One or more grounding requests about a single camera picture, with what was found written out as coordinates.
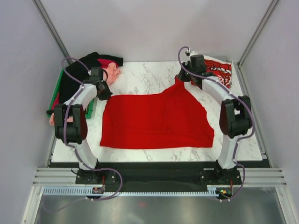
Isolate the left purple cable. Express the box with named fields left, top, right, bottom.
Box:
left=42, top=57, right=123, bottom=213

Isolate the purple cable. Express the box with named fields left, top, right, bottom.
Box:
left=42, top=57, right=123, bottom=213
left=178, top=46, right=255, bottom=203

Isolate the left aluminium frame post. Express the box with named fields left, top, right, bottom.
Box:
left=32, top=0, right=71, bottom=58

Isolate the right aluminium frame post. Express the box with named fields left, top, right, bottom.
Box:
left=237, top=0, right=280, bottom=68

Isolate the plain red t-shirt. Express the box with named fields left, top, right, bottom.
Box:
left=100, top=79, right=214, bottom=149

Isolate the aluminium frame post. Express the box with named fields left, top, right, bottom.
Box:
left=237, top=0, right=280, bottom=68
left=32, top=0, right=71, bottom=58

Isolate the black t-shirt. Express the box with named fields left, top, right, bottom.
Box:
left=58, top=52, right=124, bottom=104

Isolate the salmon pink t-shirt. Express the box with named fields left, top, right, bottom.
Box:
left=49, top=58, right=121, bottom=126

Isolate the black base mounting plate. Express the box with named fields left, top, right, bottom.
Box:
left=49, top=161, right=267, bottom=193

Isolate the white slotted cable duct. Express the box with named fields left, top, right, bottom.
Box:
left=43, top=186, right=231, bottom=196

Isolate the folded red Coca-Cola t-shirt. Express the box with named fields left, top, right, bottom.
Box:
left=194, top=53, right=226, bottom=85

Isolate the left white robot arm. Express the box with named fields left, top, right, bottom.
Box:
left=54, top=67, right=112, bottom=184

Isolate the green plastic tray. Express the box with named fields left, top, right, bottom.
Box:
left=46, top=69, right=94, bottom=119

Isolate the magenta t-shirt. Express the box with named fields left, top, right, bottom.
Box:
left=47, top=52, right=123, bottom=115

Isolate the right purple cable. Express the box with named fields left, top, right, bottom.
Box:
left=178, top=46, right=255, bottom=203

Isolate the aluminium extrusion rail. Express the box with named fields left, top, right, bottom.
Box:
left=33, top=168, right=76, bottom=186

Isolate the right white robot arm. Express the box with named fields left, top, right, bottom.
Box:
left=178, top=50, right=254, bottom=184

